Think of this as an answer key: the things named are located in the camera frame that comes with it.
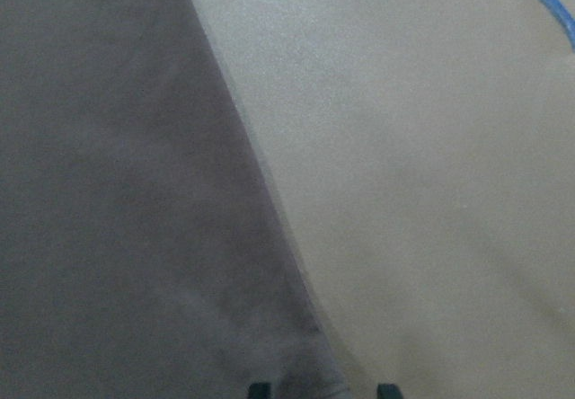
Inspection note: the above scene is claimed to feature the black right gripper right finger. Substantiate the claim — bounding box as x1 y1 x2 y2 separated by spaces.
376 383 402 399

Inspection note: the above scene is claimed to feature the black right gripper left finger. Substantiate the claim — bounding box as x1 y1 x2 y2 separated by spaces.
248 382 271 399

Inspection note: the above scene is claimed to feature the dark brown t-shirt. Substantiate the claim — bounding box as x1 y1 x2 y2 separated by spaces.
1 0 350 398

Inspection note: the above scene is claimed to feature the brown paper table cover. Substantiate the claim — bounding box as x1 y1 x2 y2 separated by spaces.
193 0 574 398

